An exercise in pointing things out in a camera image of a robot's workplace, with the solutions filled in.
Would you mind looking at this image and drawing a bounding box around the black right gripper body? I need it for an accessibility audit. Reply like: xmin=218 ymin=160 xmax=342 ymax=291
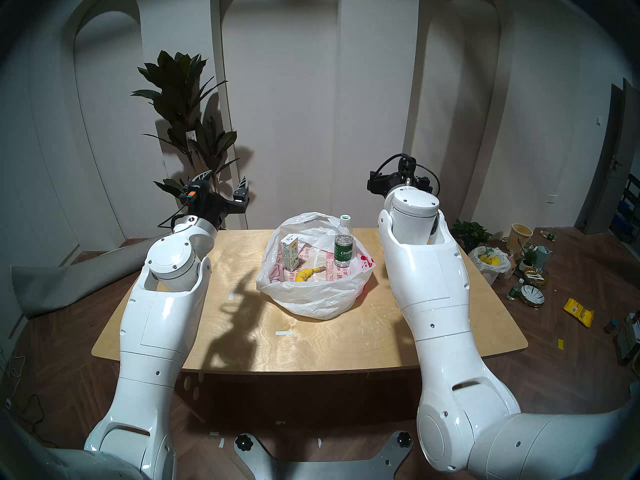
xmin=367 ymin=170 xmax=434 ymax=197

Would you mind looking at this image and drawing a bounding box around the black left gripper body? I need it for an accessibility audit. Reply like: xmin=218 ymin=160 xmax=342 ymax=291
xmin=180 ymin=183 xmax=248 ymax=231

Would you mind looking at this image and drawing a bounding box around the green-label water bottle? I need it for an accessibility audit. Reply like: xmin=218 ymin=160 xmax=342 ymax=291
xmin=334 ymin=214 xmax=355 ymax=269

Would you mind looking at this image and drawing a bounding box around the green white milk carton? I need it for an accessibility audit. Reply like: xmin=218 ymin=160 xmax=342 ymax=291
xmin=280 ymin=234 xmax=300 ymax=272

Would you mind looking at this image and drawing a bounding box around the white red-printed plastic bag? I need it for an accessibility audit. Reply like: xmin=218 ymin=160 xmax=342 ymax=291
xmin=256 ymin=212 xmax=376 ymax=320

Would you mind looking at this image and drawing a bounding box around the waste bin with white bag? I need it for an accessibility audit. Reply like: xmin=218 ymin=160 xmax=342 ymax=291
xmin=469 ymin=245 xmax=513 ymax=286

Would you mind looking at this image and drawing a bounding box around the cardboard box of items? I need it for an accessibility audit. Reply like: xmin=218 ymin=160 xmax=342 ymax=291
xmin=616 ymin=311 xmax=640 ymax=365

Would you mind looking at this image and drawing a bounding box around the tall dark-leaved potted plant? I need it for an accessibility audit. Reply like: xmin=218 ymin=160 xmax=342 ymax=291
xmin=131 ymin=50 xmax=241 ymax=230

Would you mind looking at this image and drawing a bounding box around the small leafy green plant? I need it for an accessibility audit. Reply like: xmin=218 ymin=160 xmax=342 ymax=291
xmin=451 ymin=220 xmax=493 ymax=252

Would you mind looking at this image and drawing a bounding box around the grey rolled floor mat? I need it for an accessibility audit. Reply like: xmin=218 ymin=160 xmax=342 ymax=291
xmin=10 ymin=233 xmax=166 ymax=319

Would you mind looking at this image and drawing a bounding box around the grey open door leaf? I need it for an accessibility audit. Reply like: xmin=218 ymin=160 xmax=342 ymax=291
xmin=575 ymin=78 xmax=640 ymax=235

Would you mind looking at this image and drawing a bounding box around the yellow snack packet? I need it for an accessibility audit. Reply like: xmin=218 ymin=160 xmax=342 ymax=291
xmin=564 ymin=298 xmax=595 ymax=328

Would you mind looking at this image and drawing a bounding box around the black metal shelf rack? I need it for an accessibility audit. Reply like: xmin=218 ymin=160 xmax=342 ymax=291
xmin=611 ymin=174 xmax=640 ymax=242

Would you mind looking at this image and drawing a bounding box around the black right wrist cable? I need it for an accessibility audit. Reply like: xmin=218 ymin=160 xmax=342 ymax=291
xmin=375 ymin=153 xmax=442 ymax=197

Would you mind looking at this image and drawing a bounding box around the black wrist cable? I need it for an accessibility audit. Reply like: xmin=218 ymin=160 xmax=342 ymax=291
xmin=375 ymin=153 xmax=442 ymax=197
xmin=157 ymin=211 xmax=188 ymax=231

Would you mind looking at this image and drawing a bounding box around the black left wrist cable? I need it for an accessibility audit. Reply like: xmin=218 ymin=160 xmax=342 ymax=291
xmin=157 ymin=211 xmax=188 ymax=231

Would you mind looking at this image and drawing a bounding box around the grey metal robot base plate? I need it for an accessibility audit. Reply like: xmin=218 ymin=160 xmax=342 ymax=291
xmin=234 ymin=430 xmax=414 ymax=480

